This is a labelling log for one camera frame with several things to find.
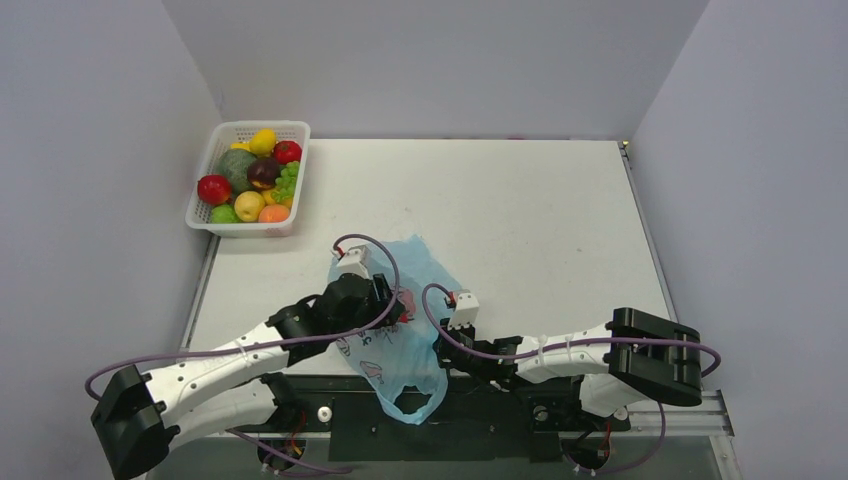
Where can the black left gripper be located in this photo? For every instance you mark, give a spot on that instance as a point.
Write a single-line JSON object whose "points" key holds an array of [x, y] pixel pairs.
{"points": [[380, 299]]}

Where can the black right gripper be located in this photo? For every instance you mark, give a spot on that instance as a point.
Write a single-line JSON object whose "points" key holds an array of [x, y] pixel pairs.
{"points": [[452, 341]]}

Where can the light blue printed plastic bag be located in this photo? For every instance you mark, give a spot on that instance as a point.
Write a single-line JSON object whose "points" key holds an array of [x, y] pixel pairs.
{"points": [[399, 361]]}

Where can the dark purple fake fruit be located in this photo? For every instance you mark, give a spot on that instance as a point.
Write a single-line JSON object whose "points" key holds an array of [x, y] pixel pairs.
{"points": [[263, 173]]}

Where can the bright yellow fake lemon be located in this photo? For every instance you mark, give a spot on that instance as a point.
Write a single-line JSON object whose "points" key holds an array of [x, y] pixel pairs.
{"points": [[263, 142]]}

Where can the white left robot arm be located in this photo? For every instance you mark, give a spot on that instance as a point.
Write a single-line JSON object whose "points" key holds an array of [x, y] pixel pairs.
{"points": [[141, 416]]}

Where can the orange fake peach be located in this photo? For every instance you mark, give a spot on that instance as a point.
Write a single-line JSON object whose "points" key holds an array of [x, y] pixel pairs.
{"points": [[275, 213]]}

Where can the green fake grapes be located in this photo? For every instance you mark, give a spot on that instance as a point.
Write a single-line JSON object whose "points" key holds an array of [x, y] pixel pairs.
{"points": [[286, 183]]}

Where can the red fake tomato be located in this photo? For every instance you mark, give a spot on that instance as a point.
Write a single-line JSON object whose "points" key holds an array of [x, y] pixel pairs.
{"points": [[286, 152]]}

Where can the green fake lime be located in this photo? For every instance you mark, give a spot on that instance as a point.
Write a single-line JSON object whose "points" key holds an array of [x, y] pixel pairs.
{"points": [[223, 214]]}

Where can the red fake apple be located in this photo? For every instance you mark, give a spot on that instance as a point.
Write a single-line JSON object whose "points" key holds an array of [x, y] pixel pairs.
{"points": [[214, 189]]}

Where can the green fake melon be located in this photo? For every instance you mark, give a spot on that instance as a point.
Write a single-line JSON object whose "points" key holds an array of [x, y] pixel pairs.
{"points": [[233, 164]]}

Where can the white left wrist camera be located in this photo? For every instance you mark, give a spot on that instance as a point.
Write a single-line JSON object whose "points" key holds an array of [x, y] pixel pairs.
{"points": [[355, 262]]}

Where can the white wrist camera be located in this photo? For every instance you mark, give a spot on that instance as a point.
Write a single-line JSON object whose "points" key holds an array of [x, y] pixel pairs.
{"points": [[464, 307], [355, 262]]}

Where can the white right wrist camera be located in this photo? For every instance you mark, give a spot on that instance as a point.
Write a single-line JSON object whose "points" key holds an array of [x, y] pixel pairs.
{"points": [[464, 307]]}

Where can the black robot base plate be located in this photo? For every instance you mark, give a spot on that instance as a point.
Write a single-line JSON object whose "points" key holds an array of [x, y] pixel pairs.
{"points": [[474, 422]]}

